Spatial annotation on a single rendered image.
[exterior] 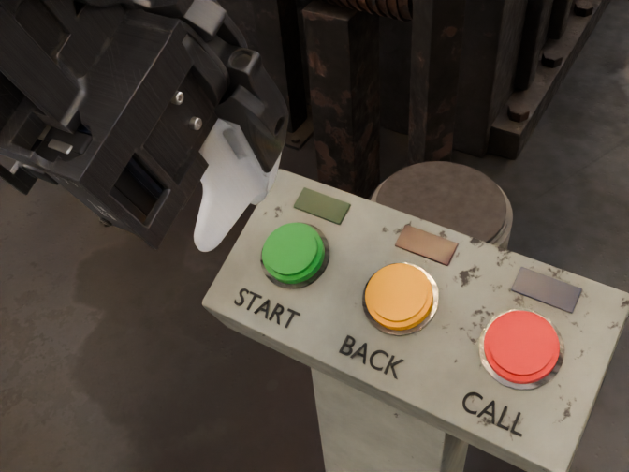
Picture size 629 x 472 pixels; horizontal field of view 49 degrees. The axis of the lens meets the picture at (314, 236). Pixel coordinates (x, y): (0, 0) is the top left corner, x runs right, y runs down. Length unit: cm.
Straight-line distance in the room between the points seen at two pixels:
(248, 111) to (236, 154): 5
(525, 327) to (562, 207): 96
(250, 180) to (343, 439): 27
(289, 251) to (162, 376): 73
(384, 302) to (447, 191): 21
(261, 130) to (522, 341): 20
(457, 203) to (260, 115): 35
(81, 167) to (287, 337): 24
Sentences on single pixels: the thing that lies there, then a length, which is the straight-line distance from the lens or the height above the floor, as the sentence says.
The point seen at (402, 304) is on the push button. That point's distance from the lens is 41.
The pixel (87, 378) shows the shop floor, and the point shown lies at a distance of 118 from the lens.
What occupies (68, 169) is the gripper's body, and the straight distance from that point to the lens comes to 22.
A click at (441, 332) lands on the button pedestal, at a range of 42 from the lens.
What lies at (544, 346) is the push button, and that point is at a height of 61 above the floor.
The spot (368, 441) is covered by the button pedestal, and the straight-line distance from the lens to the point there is 52.
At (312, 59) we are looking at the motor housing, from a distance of 113.
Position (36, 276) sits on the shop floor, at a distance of 136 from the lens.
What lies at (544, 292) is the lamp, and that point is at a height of 61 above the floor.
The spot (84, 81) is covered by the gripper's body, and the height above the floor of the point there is 81.
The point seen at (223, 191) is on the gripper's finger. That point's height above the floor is 73.
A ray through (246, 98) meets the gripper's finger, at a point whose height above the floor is 78.
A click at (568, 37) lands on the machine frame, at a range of 168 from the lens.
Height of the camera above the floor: 94
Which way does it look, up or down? 47 degrees down
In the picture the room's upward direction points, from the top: 6 degrees counter-clockwise
